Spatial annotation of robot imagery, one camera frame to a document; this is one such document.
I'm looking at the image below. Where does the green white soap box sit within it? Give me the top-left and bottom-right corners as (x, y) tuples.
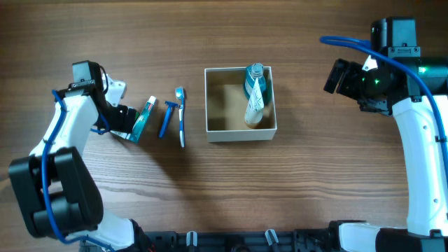
(111, 130), (131, 139)

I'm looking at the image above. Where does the teal toothpaste tube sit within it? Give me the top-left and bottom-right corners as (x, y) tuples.
(127, 96), (157, 143)

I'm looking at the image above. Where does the blue white toothbrush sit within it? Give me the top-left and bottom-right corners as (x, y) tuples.
(175, 87), (185, 148)

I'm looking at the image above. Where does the white floral lotion tube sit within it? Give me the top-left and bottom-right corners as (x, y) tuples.
(244, 78), (265, 128)

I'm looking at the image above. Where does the blue mouthwash bottle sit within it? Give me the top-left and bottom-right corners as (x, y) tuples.
(243, 63), (270, 105)

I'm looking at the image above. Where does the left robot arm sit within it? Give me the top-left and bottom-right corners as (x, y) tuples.
(8, 60), (155, 251)

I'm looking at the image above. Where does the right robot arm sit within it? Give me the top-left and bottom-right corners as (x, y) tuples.
(320, 17), (447, 251)

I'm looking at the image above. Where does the blue disposable razor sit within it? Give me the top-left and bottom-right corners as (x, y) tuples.
(158, 101), (179, 139)

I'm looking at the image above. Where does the white cardboard box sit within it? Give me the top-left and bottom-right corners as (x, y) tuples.
(204, 66), (277, 142)

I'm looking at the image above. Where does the right blue cable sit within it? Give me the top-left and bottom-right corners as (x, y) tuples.
(318, 35), (448, 176)

